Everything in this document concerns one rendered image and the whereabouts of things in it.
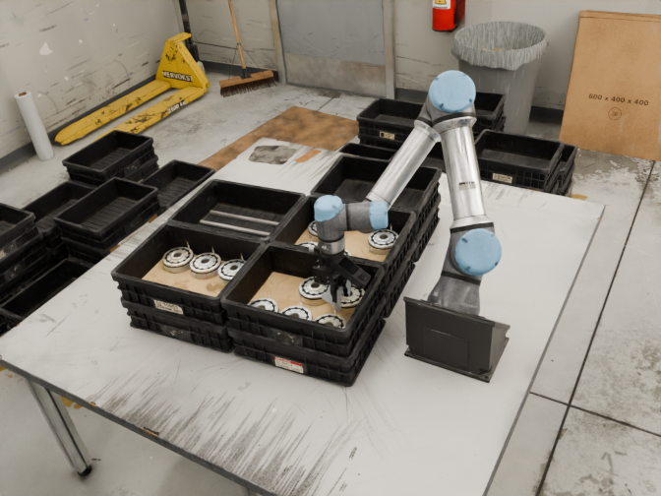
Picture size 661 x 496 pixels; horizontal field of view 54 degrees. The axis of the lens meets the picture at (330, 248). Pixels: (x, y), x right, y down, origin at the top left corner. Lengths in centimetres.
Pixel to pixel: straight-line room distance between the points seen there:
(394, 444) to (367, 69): 386
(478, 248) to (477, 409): 45
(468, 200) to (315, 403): 70
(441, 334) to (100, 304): 119
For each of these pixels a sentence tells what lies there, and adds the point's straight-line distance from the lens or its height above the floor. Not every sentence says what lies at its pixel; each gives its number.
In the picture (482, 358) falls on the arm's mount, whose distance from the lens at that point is 186.
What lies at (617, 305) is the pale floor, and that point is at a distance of 332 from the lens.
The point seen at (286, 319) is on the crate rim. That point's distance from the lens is 179.
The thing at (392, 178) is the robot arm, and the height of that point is 118.
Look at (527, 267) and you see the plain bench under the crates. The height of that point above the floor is 70.
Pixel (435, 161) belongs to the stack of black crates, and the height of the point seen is 38.
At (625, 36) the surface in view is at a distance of 443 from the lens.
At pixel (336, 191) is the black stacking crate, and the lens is 248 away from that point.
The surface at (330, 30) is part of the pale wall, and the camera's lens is 529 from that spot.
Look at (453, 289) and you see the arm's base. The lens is 183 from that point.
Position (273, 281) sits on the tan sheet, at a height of 83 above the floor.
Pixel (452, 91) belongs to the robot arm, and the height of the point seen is 142.
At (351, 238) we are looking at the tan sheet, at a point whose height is 83.
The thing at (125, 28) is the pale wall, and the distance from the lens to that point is 585.
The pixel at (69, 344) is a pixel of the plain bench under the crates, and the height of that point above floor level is 70.
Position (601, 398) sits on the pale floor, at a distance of 289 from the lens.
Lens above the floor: 212
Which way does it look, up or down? 36 degrees down
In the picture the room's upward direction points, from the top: 6 degrees counter-clockwise
